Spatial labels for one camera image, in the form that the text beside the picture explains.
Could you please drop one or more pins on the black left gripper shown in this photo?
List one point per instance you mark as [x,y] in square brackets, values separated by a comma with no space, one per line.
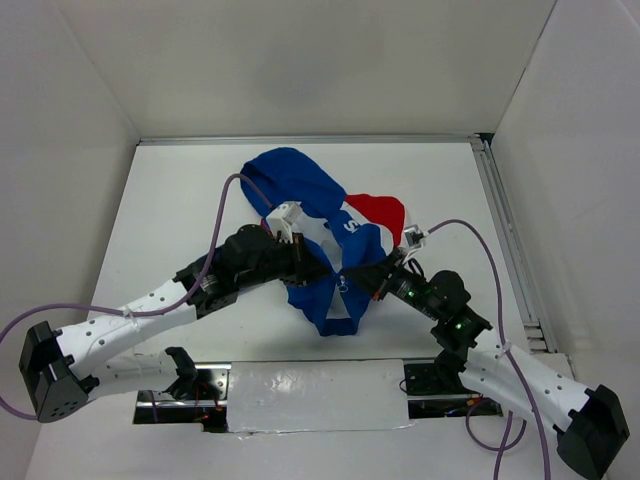
[305,267]

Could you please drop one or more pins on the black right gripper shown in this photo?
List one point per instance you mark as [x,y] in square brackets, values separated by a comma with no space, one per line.
[369,276]

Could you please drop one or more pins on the blue white red jacket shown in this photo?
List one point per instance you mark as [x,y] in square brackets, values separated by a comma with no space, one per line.
[345,230]

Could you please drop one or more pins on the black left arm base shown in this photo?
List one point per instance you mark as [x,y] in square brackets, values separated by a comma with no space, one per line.
[198,395]

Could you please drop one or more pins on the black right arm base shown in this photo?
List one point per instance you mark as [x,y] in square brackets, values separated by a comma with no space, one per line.
[433,391]

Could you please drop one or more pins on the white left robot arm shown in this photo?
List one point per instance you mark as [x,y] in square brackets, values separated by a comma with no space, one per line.
[67,368]

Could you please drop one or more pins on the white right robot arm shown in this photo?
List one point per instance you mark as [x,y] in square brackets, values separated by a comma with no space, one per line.
[589,424]

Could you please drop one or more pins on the white taped panel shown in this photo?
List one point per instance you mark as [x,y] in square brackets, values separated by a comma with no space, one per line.
[326,396]

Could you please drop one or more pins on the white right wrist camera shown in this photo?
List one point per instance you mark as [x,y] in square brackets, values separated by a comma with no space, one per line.
[413,240]

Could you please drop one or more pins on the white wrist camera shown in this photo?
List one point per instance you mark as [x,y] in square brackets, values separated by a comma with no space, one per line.
[413,240]
[282,219]

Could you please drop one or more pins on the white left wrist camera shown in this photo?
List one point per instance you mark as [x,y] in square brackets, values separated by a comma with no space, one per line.
[282,219]

